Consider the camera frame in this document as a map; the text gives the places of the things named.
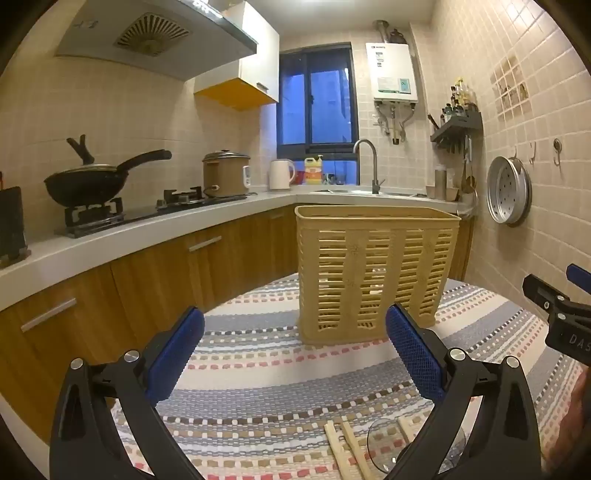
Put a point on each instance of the striped woven tablecloth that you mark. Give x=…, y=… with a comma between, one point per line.
x=277, y=369

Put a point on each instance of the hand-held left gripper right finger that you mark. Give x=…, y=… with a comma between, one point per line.
x=413, y=353

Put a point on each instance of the red container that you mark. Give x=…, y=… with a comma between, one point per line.
x=300, y=178

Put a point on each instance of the wooden chopstick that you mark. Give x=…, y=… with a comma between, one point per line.
x=337, y=450
x=356, y=450

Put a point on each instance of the dark wall spice rack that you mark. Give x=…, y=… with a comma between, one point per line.
x=455, y=129

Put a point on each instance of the white electric kettle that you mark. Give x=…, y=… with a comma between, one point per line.
x=280, y=175

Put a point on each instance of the black gas stove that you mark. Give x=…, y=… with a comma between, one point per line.
x=138, y=212

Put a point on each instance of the steel kitchen faucet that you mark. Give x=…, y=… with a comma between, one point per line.
x=375, y=166

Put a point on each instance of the dark framed window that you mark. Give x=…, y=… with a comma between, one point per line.
x=323, y=101

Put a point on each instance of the metal steamer tray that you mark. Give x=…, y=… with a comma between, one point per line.
x=505, y=191

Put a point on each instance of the brown rice cooker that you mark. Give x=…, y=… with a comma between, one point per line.
x=224, y=177

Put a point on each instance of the person's right forearm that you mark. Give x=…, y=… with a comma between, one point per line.
x=577, y=415

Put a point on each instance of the hanging metal ladle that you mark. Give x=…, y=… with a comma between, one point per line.
x=468, y=170

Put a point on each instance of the black wok lid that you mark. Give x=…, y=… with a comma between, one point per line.
x=83, y=150

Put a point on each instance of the beige plastic utensil basket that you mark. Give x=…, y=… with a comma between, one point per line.
x=369, y=258

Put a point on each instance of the water heater pipes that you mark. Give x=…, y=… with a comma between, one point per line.
x=393, y=122

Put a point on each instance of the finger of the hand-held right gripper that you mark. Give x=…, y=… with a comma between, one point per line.
x=547, y=295
x=581, y=276

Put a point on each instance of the black knife block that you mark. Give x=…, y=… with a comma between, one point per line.
x=11, y=221

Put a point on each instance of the white gas water heater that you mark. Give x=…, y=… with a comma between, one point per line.
x=392, y=69

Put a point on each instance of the steel sink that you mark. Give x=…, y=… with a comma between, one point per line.
x=351, y=191

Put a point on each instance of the metal flue pipe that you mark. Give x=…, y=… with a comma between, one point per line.
x=382, y=32

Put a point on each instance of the white kitchen countertop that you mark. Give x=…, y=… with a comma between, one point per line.
x=138, y=230

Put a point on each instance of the black wok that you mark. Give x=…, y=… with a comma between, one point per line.
x=87, y=184

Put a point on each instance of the grey range hood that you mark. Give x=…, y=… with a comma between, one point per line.
x=152, y=37

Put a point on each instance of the yellow detergent bottle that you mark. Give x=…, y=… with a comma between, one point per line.
x=314, y=173

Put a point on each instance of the row of condiment bottles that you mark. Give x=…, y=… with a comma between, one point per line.
x=458, y=104

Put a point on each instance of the wooden base cabinets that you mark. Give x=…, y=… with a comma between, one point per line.
x=161, y=277

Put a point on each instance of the white wall cabinet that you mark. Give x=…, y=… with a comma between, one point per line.
x=254, y=60

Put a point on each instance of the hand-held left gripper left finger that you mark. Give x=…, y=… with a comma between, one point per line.
x=178, y=355

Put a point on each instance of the clear drinking glass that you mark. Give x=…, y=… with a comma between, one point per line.
x=383, y=443

